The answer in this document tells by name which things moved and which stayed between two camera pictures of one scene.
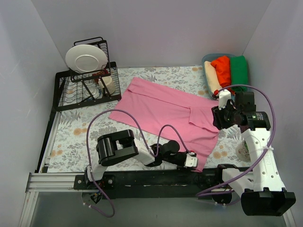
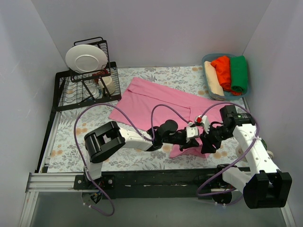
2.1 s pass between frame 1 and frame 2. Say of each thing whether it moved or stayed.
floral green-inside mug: stayed
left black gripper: moved
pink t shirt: stayed
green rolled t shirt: stayed
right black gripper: moved
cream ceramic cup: stayed
